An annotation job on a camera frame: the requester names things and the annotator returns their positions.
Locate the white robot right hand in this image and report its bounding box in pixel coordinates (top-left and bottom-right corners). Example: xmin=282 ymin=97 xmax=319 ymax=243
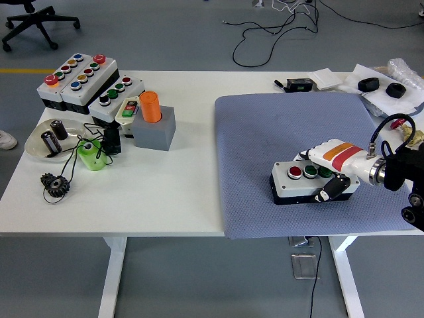
xmin=293 ymin=138 xmax=378 ymax=203

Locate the button box with selector knob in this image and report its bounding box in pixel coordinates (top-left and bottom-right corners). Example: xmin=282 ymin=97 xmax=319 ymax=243
xmin=268 ymin=160 xmax=361 ymax=206
xmin=88 ymin=75 xmax=146 ymax=129

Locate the five-button box with red mushroom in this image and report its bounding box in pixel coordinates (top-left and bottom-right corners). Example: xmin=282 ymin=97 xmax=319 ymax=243
xmin=60 ymin=54 xmax=120 ymax=116
xmin=36 ymin=52 xmax=87 ymax=111

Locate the white paper sheet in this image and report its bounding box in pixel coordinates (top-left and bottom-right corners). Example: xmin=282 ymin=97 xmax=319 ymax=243
xmin=337 ymin=63 xmax=424 ymax=122

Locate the grey-blue textured mat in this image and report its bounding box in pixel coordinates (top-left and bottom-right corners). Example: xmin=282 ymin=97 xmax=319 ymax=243
xmin=214 ymin=91 xmax=424 ymax=240

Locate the black module with green terminal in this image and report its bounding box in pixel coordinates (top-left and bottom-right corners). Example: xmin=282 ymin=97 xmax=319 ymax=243
xmin=286 ymin=78 xmax=314 ymax=93

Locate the silver floor socket box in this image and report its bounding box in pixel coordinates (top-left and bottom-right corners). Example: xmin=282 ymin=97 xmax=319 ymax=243
xmin=288 ymin=235 xmax=314 ymax=248

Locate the clear bubble wrap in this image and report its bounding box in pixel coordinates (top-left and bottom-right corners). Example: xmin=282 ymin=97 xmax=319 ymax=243
xmin=386 ymin=58 xmax=424 ymax=90

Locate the silver floor outlet cover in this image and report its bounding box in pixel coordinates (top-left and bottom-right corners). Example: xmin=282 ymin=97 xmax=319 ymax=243
xmin=290 ymin=253 xmax=321 ymax=281

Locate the white table leg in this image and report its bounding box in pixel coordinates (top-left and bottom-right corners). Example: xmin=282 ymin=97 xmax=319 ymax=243
xmin=327 ymin=235 xmax=365 ymax=318
xmin=97 ymin=237 xmax=129 ymax=318

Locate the grey cube block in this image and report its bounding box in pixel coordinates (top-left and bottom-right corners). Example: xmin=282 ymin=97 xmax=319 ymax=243
xmin=131 ymin=105 xmax=176 ymax=152

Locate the orange ribbed cylinder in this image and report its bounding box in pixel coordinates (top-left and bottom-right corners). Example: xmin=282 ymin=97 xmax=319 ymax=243
xmin=138 ymin=91 xmax=162 ymax=124

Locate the black power adapter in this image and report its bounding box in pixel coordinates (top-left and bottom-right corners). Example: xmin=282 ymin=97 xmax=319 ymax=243
xmin=102 ymin=127 xmax=123 ymax=156

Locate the green plastic cylinder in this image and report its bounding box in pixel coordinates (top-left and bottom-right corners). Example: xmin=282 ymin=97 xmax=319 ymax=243
xmin=76 ymin=138 xmax=107 ymax=172

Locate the black metal gear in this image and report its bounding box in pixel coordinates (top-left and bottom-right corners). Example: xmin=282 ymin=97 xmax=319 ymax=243
xmin=40 ymin=172 xmax=72 ymax=199

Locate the dark brown capacitor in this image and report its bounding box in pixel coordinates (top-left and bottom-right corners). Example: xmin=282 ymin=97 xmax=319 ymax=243
xmin=49 ymin=119 xmax=69 ymax=141

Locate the black striped capacitor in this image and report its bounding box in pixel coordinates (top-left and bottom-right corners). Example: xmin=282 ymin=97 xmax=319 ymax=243
xmin=40 ymin=131 xmax=63 ymax=156

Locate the shiny metal bowl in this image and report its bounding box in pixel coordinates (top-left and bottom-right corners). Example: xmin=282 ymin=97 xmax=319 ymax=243
xmin=25 ymin=118 xmax=87 ymax=162

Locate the black office chair base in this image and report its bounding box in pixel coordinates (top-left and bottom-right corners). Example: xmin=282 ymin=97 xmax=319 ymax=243
xmin=1 ymin=0 xmax=81 ymax=53

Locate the black rubber ring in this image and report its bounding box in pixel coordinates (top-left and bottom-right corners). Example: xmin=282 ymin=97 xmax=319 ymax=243
xmin=357 ymin=77 xmax=381 ymax=93
xmin=385 ymin=82 xmax=407 ymax=99

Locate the brass valve with red handle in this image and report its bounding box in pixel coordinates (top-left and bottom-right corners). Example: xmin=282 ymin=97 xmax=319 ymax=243
xmin=390 ymin=117 xmax=424 ymax=146

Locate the white wall switch plate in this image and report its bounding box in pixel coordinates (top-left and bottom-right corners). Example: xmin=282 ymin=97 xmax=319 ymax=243
xmin=306 ymin=68 xmax=344 ymax=91

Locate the black cable under table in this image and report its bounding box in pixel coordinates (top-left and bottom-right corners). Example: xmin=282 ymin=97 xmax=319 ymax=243
xmin=307 ymin=235 xmax=323 ymax=318

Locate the long black floor cable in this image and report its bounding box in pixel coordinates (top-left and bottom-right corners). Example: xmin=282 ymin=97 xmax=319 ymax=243
xmin=317 ymin=0 xmax=424 ymax=29

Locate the black looped floor cable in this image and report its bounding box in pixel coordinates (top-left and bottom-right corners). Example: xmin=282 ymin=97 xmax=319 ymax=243
xmin=222 ymin=0 xmax=321 ymax=67

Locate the white floor cable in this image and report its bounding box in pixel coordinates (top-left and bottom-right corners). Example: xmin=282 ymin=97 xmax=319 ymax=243
xmin=271 ymin=0 xmax=314 ymax=16

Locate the cream red-green switch box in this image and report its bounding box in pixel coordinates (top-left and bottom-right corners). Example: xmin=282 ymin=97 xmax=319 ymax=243
xmin=115 ymin=96 xmax=142 ymax=135

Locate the thin black adapter cable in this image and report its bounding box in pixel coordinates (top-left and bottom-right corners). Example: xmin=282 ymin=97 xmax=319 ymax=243
xmin=42 ymin=123 xmax=115 ymax=205

